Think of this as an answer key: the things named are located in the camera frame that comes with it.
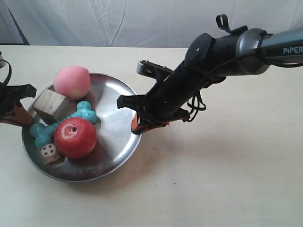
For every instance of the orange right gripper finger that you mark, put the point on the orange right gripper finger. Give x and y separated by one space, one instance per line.
141 124

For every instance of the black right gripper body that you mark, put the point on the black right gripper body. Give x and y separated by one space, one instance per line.
172 98

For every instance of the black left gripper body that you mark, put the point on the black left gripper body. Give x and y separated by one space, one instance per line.
10 97

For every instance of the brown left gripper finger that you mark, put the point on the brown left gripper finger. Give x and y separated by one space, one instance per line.
14 113

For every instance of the large round metal plate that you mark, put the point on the large round metal plate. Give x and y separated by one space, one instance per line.
116 143

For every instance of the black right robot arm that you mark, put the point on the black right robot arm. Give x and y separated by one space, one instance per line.
242 52

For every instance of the teal bone-shaped toy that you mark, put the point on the teal bone-shaped toy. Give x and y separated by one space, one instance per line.
44 134

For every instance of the pale wooden block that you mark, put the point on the pale wooden block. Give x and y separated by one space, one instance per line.
51 106

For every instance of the white die with dots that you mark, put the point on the white die with dots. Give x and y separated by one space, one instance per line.
50 153

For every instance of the red apple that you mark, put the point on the red apple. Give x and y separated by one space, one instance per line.
75 137

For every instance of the pink peach with leaf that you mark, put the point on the pink peach with leaf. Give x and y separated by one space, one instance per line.
73 82

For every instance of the white backdrop cloth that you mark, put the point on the white backdrop cloth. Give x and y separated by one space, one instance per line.
137 23

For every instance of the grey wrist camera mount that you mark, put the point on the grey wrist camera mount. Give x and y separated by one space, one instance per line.
152 70

